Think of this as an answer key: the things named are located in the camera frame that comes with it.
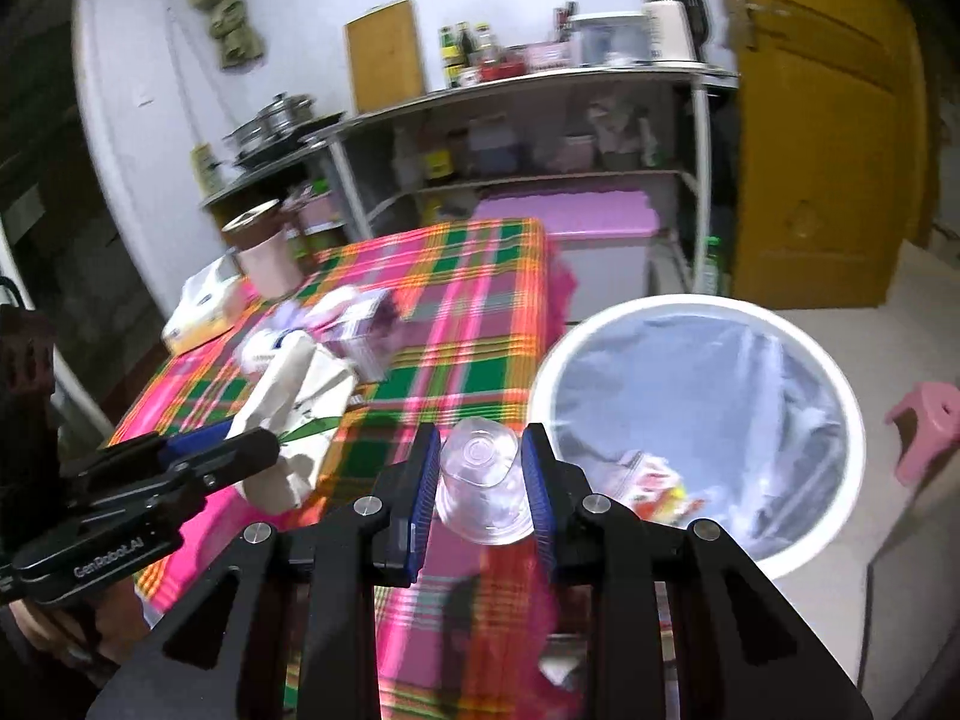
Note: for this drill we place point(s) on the small purple carton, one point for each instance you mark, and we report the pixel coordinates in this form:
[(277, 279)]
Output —
[(360, 322)]

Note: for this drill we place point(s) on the pink green plaid tablecloth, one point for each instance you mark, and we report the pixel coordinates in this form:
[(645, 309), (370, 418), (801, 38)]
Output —
[(465, 330)]

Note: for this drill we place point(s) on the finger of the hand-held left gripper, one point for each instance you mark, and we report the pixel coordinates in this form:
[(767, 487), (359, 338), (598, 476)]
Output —
[(199, 439), (240, 454)]

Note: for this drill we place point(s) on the dark bottle with yellow label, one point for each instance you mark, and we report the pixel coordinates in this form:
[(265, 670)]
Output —
[(439, 165)]

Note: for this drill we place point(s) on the purple liquid plastic jug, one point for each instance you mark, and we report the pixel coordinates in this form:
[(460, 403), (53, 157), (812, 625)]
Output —
[(491, 150)]

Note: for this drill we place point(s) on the white crumpled wrapper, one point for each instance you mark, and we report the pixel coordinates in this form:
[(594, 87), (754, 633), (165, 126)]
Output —
[(259, 349)]

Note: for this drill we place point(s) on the colourful snack wrapper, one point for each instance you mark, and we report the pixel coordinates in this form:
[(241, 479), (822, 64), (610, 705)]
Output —
[(652, 487)]

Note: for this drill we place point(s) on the clear container with white lid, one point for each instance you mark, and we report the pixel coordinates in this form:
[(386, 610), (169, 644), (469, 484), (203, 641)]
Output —
[(607, 41)]

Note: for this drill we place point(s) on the clear plastic cup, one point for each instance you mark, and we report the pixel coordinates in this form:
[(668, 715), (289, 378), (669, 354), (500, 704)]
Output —
[(480, 495)]

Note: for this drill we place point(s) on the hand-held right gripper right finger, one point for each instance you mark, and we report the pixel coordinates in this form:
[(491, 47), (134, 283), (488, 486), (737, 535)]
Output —
[(538, 495)]

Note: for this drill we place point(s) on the yellow wooden door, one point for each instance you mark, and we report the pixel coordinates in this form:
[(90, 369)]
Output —
[(810, 165)]

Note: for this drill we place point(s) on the person's left hand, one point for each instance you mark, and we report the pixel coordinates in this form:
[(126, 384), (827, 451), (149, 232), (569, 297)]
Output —
[(120, 622)]

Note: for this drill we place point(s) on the translucent grey bin liner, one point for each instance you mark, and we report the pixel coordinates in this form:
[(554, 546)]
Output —
[(675, 390)]

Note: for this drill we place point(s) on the white round trash bin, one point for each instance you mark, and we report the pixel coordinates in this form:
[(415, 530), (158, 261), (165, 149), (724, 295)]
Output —
[(851, 427)]

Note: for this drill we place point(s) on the crumpled plastic bags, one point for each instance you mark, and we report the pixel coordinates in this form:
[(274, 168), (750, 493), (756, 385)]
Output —
[(622, 131)]

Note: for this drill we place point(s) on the steel pot with lid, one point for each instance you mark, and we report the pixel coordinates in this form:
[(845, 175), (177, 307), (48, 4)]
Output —
[(285, 111)]

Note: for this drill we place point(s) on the wooden cutting board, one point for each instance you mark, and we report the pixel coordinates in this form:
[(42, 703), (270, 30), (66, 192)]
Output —
[(386, 60)]

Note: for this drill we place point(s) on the small steel pot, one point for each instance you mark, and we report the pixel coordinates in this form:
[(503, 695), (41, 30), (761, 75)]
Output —
[(244, 136)]

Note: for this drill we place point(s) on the pink plastic stool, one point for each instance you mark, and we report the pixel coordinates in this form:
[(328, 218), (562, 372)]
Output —
[(926, 427)]

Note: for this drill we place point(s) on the green hanging cloth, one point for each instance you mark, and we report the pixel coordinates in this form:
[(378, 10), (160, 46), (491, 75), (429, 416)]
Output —
[(232, 22)]

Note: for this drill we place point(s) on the pink jug with brown lid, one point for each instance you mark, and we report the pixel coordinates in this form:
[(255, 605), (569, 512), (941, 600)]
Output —
[(266, 262)]

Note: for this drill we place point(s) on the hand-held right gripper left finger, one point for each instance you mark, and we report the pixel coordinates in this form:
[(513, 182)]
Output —
[(424, 495)]

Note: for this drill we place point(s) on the yellow oil bottle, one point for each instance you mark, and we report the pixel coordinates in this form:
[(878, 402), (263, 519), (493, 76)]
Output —
[(432, 210)]

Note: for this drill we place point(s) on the pink lidded storage box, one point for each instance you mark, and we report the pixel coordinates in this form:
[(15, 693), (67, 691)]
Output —
[(570, 210)]

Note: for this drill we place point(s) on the yellowish power strip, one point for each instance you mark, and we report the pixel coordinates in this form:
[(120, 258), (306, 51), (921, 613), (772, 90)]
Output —
[(204, 169)]

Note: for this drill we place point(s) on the pink plastic basin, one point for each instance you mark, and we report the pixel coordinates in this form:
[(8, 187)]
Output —
[(577, 152)]

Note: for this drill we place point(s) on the metal shelf rack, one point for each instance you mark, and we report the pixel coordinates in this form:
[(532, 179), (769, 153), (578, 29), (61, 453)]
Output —
[(525, 86)]

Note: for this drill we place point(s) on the white yellow tissue pack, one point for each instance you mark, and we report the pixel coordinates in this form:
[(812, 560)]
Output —
[(202, 307)]

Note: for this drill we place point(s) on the green plastic bottle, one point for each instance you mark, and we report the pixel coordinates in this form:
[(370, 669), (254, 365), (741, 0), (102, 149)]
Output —
[(712, 266)]

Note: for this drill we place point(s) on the white electric kettle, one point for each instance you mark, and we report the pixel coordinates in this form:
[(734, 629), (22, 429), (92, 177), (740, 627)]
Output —
[(671, 34)]

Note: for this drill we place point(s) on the dark sauce bottle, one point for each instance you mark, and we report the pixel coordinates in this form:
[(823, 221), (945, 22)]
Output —
[(469, 45)]

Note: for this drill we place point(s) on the white framed glass door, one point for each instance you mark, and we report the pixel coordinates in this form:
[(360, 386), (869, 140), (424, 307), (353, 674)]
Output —
[(45, 165)]

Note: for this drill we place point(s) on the white leaf print paper bag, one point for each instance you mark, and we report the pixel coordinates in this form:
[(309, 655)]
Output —
[(307, 390)]

